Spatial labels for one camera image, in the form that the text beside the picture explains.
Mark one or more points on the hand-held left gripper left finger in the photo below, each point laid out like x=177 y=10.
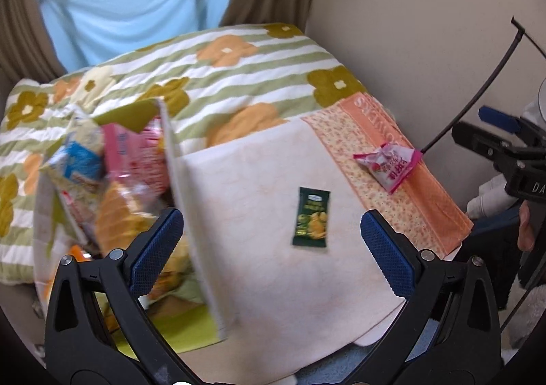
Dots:
x=158 y=248

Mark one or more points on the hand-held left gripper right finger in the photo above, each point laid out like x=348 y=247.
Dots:
x=388 y=257

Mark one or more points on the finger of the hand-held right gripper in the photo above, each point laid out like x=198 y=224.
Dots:
x=477 y=137
x=499 y=118

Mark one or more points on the gold foil snack packet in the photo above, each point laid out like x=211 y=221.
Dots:
x=175 y=270

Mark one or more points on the white green cardboard box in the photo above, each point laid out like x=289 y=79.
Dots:
x=187 y=214

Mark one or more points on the dark green snack packet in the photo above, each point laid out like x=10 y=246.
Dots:
x=310 y=216

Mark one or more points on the small pink snack packet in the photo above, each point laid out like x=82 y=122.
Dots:
x=388 y=165

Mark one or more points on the red white snack packet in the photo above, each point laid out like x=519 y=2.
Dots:
x=72 y=210

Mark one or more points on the large pink snack packet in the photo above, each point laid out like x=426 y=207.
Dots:
x=132 y=155

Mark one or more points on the blue label snack packet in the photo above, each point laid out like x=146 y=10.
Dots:
x=79 y=163

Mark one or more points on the person's right hand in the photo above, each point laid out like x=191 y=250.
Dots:
x=529 y=227

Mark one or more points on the white cloth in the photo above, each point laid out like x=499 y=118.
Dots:
x=490 y=197

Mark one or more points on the dark cloth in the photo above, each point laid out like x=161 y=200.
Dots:
x=490 y=257

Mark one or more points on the cream orange floral towel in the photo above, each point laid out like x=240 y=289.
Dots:
x=264 y=282

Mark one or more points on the blue cloth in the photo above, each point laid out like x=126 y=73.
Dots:
x=341 y=363

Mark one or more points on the grey fleece clothing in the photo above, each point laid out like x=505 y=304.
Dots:
x=529 y=312

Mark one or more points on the floral striped blanket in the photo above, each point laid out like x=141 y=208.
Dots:
x=256 y=61

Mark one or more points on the light blue hanging sheet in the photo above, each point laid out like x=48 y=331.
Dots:
x=136 y=1

